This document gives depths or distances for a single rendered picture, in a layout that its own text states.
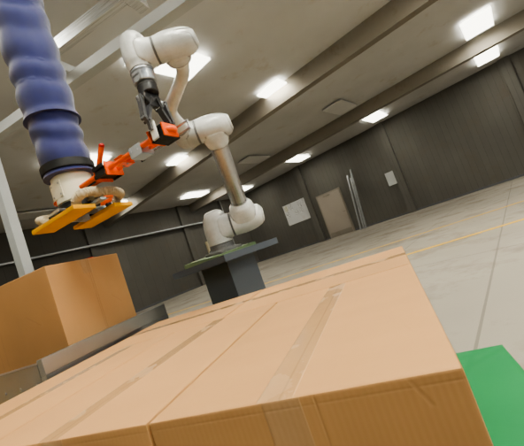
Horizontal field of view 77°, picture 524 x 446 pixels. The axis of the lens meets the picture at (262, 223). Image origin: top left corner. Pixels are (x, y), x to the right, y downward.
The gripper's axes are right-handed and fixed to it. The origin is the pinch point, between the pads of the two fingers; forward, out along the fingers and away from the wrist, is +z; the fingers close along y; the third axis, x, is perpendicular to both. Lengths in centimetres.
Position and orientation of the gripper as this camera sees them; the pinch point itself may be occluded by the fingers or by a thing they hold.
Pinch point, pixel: (163, 134)
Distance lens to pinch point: 134.0
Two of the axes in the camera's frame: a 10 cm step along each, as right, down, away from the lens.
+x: 8.1, -3.3, -4.9
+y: -4.8, 1.0, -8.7
